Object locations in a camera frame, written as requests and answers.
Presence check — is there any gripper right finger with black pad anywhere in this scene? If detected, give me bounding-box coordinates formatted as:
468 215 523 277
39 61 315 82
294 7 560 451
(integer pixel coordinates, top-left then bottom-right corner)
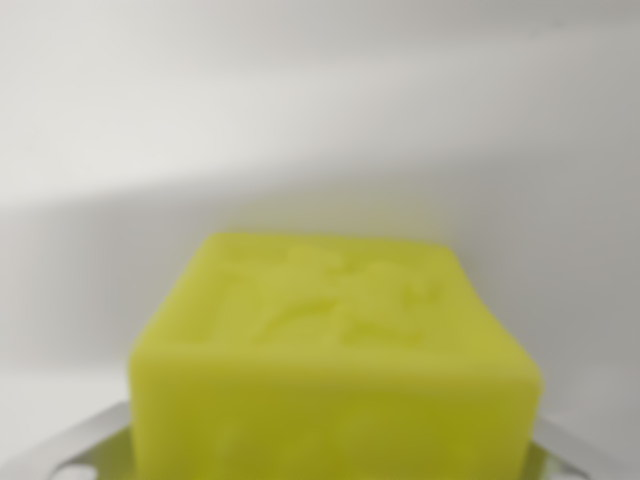
527 412 594 480

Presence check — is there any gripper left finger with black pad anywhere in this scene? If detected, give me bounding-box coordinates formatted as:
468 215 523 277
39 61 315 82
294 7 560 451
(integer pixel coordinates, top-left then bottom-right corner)
29 399 139 480

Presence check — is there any yellow cube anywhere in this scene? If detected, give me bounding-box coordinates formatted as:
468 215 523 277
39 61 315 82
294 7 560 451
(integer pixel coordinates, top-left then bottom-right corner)
128 231 545 480

